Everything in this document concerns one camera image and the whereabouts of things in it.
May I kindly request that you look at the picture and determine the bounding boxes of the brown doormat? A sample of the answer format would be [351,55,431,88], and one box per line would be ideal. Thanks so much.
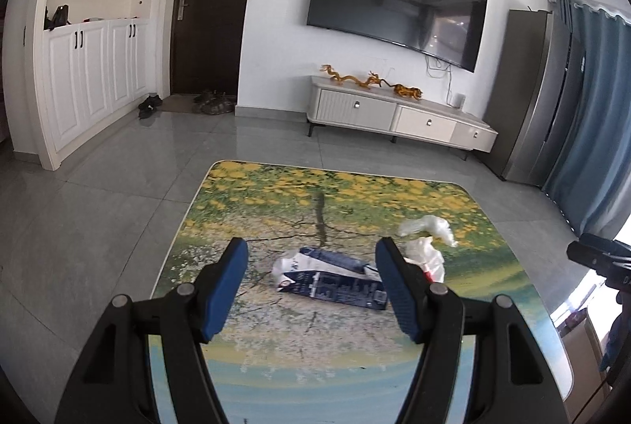
[160,95,237,114]

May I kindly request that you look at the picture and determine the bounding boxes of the white television stand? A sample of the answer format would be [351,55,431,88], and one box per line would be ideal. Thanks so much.
[306,75,498,161]

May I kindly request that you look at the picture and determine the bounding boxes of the white hallway cabinet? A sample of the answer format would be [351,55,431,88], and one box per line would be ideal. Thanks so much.
[5,0,161,172]

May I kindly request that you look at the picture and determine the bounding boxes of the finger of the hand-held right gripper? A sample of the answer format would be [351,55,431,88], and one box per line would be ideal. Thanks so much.
[567,234,631,271]

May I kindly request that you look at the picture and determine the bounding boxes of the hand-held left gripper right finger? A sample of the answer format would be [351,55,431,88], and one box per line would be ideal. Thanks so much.
[375,237,568,424]

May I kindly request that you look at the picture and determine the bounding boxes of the grey steel refrigerator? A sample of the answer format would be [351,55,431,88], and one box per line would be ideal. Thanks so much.
[480,8,575,185]

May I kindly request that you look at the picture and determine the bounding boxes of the blue carton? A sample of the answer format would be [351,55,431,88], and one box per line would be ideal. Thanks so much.
[272,247,390,310]

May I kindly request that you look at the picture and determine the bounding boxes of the dark brown entrance door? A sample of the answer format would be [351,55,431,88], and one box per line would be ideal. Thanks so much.
[170,0,262,98]

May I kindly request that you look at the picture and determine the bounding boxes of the pair of black shoes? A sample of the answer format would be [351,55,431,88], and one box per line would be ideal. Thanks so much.
[138,95,163,119]

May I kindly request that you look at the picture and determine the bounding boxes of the white translucent plastic bag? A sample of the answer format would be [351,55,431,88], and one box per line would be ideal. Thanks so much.
[397,215,459,250]

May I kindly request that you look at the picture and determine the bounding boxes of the black bag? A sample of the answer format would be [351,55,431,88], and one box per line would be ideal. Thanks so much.
[43,5,71,30]

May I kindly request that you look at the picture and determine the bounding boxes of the pair of brown shoes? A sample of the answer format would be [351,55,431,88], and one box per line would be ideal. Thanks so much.
[193,90,235,115]

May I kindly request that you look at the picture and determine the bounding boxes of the blue curtain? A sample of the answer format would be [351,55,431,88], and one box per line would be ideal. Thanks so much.
[542,0,631,237]

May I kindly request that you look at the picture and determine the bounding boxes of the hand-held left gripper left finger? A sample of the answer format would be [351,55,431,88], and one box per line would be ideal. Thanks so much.
[53,237,248,424]

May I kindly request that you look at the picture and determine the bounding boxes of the cardboard box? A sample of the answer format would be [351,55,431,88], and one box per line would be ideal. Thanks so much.
[552,301,612,407]

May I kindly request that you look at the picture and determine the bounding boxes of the white red printed plastic bag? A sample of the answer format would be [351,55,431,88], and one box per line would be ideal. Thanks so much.
[404,237,446,283]

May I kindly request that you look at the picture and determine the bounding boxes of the television cables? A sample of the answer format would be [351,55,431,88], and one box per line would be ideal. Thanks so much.
[425,54,457,105]

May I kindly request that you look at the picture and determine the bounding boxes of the long golden dragon figurine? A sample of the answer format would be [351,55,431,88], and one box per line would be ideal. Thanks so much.
[319,64,370,88]

